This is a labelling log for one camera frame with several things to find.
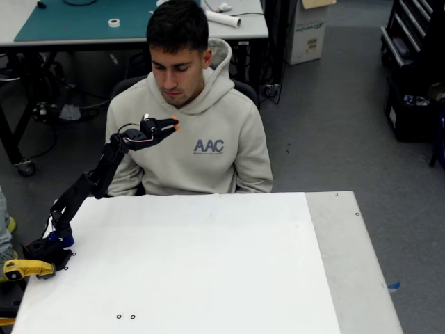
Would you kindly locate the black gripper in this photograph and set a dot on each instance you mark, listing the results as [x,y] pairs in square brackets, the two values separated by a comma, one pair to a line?
[157,129]

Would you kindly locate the small orange snack piece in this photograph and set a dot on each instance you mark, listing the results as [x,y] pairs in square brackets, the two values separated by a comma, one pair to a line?
[178,128]

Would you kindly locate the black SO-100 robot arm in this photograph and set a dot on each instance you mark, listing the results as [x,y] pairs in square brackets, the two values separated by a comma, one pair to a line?
[73,195]

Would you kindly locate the man in beige hoodie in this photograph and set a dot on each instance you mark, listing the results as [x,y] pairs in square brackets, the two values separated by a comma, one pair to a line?
[208,163]

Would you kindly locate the white plastic bag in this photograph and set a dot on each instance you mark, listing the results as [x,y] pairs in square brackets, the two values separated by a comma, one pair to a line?
[69,113]

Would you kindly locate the white tape roll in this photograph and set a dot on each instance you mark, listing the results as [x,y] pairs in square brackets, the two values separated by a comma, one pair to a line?
[114,22]

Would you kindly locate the white rolled paper tube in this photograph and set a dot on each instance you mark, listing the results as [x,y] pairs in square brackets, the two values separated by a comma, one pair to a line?
[224,19]

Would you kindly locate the white crumpled paper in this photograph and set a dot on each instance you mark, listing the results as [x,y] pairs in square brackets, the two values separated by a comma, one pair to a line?
[160,2]

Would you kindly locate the large white paper sheet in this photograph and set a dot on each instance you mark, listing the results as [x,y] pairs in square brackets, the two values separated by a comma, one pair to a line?
[191,261]

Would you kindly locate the green cutting mat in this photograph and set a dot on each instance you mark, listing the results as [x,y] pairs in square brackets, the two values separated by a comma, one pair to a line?
[69,24]

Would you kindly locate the black caster wheel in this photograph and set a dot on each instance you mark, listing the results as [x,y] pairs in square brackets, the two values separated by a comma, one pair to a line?
[26,167]

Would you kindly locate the white cardboard box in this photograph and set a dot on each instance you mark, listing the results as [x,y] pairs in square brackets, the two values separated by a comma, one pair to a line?
[307,38]

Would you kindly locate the person leg in jeans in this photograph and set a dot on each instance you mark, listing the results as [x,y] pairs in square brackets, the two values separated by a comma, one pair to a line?
[3,229]

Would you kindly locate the grey workbench with black legs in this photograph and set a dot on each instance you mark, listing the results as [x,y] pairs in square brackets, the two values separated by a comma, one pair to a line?
[7,21]

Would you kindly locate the black storage bin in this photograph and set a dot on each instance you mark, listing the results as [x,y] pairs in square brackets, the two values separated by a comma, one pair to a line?
[410,121]

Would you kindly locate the black tool cart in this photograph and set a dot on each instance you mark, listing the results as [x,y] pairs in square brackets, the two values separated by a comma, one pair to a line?
[410,35]

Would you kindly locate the blue tape scrap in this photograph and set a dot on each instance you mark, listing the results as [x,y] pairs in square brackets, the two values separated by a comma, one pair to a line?
[394,286]

